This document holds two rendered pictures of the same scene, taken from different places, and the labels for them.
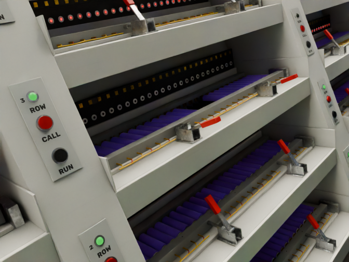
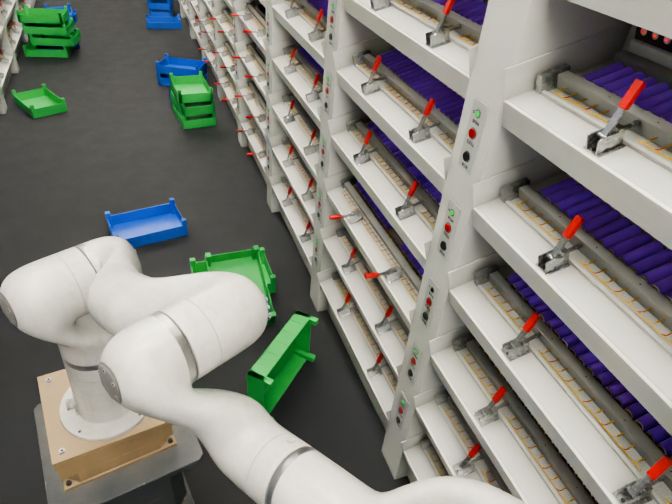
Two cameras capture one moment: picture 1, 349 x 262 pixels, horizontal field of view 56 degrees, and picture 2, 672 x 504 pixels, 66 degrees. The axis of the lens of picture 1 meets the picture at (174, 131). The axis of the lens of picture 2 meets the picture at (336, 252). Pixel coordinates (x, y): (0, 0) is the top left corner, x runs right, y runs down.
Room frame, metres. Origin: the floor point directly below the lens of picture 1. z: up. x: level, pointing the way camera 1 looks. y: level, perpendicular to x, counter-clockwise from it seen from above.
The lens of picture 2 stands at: (0.87, -1.24, 1.40)
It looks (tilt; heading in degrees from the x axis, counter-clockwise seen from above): 38 degrees down; 106
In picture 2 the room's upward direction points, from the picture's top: 6 degrees clockwise
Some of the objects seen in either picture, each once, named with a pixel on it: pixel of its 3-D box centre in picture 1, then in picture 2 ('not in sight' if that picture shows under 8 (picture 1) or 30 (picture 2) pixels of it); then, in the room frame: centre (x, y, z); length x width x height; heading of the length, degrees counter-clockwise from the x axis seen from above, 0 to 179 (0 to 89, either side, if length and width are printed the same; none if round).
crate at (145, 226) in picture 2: not in sight; (146, 223); (-0.44, 0.27, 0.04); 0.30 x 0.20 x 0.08; 50
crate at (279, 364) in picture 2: not in sight; (284, 365); (0.46, -0.26, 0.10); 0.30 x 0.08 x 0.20; 84
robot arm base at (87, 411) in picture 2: not in sight; (101, 376); (0.23, -0.73, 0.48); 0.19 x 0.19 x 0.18
